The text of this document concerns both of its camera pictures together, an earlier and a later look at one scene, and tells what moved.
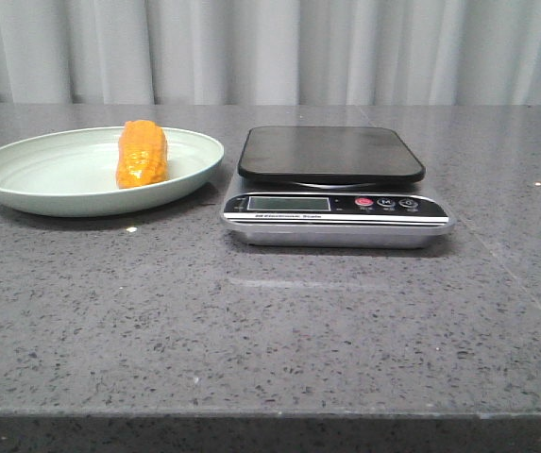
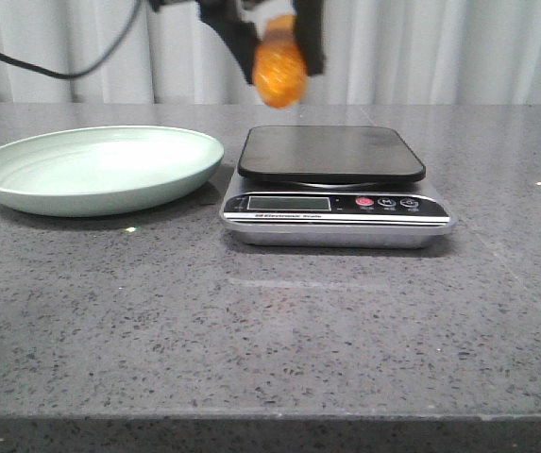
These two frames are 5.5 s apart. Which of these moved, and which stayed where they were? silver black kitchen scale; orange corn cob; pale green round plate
Moved: orange corn cob
Stayed: pale green round plate; silver black kitchen scale
